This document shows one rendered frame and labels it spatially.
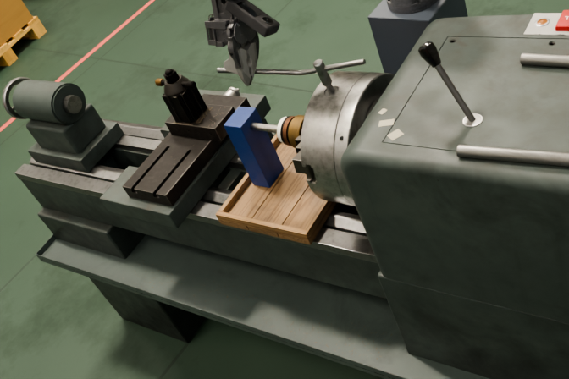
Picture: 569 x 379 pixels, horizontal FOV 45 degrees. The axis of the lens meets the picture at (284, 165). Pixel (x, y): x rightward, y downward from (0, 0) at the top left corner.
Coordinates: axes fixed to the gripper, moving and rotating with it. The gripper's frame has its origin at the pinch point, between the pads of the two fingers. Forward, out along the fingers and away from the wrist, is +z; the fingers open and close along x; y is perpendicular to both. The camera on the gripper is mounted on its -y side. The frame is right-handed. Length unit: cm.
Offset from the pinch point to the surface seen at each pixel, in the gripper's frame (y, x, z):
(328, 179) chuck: -15.7, -2.2, 22.9
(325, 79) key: -14.4, -7.8, 1.5
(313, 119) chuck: -12.1, -4.7, 10.0
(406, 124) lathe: -36.9, -0.1, 7.1
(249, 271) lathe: 36, -26, 74
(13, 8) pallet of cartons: 409, -209, 28
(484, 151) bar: -55, 7, 8
